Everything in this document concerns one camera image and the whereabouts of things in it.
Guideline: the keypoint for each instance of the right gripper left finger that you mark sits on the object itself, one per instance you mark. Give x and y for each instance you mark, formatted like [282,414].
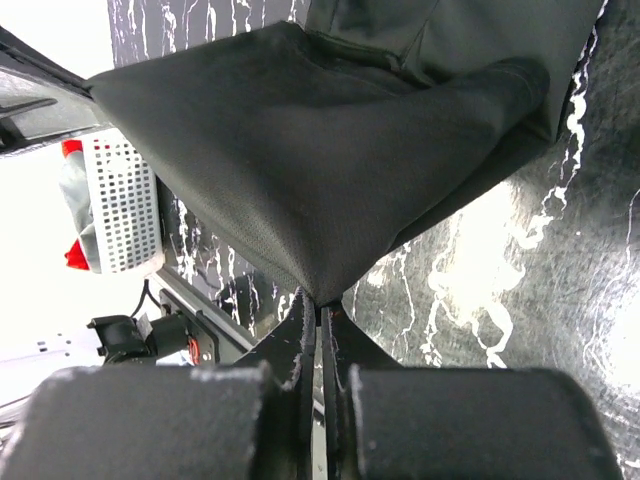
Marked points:
[250,420]

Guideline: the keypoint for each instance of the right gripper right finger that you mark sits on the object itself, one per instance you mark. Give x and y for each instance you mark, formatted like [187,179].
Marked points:
[384,420]

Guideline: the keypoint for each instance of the black t-shirt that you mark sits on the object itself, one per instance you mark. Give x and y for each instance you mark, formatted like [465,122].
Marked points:
[315,150]

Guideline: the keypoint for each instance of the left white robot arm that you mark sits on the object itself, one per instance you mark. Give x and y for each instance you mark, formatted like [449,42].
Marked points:
[124,339]

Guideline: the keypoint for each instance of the red t-shirt in basket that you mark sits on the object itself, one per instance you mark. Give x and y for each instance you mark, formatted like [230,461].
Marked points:
[74,187]

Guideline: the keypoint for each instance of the white plastic basket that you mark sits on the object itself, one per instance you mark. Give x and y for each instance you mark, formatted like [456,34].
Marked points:
[123,193]

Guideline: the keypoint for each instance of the grey t-shirt in basket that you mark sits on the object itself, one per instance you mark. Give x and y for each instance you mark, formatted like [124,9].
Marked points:
[91,248]

